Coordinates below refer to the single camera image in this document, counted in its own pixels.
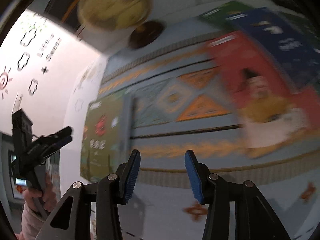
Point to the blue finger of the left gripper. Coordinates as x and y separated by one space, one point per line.
56 146
42 142

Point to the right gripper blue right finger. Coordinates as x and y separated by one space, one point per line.
198 176

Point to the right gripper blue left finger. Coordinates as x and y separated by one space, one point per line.
128 177

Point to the olive green book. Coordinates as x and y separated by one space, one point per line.
105 141

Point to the blue eagle fable book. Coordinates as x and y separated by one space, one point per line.
293 57

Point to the patterned blue table runner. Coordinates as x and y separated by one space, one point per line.
180 104

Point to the red orange illustrated book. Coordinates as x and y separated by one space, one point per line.
270 115

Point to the antique yellow desk globe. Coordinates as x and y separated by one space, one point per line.
103 23

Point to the dark green book at back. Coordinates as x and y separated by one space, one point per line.
218 15

